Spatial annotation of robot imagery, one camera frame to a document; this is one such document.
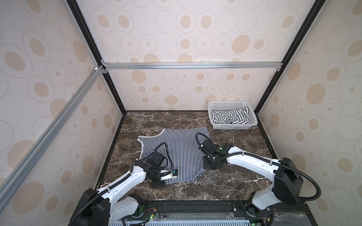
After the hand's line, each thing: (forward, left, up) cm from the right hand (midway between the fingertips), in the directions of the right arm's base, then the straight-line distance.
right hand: (210, 165), depth 83 cm
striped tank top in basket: (+45, -28, -3) cm, 53 cm away
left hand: (-8, +25, -3) cm, 27 cm away
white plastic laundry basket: (+53, -12, 0) cm, 55 cm away
